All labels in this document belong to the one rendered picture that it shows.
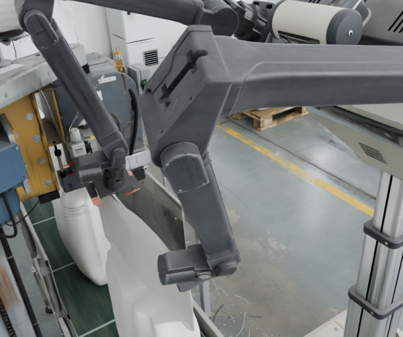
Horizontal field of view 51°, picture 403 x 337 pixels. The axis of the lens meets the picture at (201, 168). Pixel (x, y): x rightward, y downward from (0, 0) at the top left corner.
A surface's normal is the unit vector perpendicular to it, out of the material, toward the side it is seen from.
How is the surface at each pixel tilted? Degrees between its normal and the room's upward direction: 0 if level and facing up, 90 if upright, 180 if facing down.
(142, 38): 90
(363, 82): 114
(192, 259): 30
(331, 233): 0
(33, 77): 90
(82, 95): 105
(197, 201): 118
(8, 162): 90
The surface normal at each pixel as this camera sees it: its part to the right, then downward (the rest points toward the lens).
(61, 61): 0.36, 0.67
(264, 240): -0.06, -0.87
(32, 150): 0.53, 0.40
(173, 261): 0.19, -0.57
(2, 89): 0.94, 0.12
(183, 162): 0.25, 0.82
